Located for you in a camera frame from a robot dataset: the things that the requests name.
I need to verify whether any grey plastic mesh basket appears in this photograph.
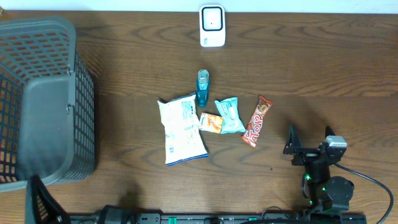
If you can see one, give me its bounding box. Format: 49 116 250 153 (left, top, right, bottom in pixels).
1 17 95 192

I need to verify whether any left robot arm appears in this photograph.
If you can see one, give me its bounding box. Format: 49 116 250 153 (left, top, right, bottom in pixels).
25 175 136 224

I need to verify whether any blue mouthwash bottle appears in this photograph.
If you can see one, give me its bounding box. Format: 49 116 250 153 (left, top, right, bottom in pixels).
196 69 210 108

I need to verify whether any small orange tissue pack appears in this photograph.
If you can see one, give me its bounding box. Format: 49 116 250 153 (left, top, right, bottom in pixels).
199 113 223 134

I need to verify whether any red Top chocolate bar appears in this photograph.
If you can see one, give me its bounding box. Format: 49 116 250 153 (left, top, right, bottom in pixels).
241 95 273 147

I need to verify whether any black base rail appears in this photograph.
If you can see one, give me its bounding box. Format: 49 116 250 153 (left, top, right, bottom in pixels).
68 212 368 224

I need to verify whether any light blue wipes packet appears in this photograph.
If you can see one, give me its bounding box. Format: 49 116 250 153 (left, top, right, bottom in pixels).
215 96 246 134

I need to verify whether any white barcode scanner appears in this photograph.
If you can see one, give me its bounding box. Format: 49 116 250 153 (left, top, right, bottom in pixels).
199 4 226 47

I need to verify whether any white printed refill pouch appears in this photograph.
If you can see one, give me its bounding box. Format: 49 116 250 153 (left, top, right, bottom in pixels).
158 93 208 166

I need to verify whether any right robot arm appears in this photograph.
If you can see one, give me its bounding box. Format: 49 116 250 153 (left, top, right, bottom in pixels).
283 125 354 220

